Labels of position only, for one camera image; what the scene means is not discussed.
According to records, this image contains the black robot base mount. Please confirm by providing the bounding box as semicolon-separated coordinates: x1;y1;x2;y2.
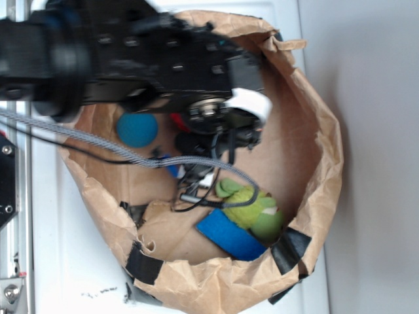
0;131;17;230

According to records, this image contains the brown paper bag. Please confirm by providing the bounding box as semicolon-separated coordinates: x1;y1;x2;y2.
60;10;344;313

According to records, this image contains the blue rectangular sponge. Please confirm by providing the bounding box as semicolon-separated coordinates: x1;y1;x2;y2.
196;209;266;261

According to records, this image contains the green plush frog toy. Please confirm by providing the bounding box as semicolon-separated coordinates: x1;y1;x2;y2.
215;178;284;244

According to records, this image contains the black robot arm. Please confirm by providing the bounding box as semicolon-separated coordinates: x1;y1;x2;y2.
1;1;272;133

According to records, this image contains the teal textured ball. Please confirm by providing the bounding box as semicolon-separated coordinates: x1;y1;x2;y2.
116;113;158;148

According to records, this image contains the grey braided cable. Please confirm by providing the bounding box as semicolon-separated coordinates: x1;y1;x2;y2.
0;109;259;209

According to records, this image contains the black cable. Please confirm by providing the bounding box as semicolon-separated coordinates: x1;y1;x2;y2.
0;120;236;213

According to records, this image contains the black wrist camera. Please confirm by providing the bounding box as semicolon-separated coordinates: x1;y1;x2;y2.
175;126;263;172

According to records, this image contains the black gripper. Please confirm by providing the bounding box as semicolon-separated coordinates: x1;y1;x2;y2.
94;11;273;135

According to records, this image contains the red paper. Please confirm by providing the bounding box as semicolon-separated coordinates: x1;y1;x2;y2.
170;113;191;133

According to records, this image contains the aluminium frame rail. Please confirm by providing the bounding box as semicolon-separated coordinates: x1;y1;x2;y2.
0;0;35;314

